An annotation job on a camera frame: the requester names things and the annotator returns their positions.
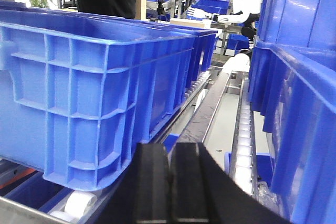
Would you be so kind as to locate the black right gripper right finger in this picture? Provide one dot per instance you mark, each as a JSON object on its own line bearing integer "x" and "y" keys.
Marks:
{"x": 203, "y": 193}

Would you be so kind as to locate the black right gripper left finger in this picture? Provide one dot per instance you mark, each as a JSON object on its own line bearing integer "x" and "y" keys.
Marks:
{"x": 142, "y": 195}

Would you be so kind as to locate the large blue plastic bin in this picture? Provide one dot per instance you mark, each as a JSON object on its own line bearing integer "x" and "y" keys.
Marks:
{"x": 78, "y": 93}

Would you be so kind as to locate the white roller track right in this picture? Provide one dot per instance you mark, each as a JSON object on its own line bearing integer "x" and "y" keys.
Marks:
{"x": 243, "y": 161}

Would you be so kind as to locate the blue bin on right rack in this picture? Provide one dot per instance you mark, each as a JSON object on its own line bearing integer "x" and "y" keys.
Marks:
{"x": 293, "y": 88}

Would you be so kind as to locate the blue bin mid far shelf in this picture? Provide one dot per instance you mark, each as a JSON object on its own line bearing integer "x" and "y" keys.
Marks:
{"x": 212, "y": 6}

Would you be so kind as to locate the white humanoid robot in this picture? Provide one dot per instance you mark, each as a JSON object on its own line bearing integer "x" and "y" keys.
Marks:
{"x": 244, "y": 11}

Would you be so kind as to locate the upper stacked blue bin right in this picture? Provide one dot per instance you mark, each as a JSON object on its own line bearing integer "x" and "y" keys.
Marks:
{"x": 303, "y": 23}

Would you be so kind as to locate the metal divider rail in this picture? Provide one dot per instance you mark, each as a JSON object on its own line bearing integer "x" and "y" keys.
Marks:
{"x": 199, "y": 127}

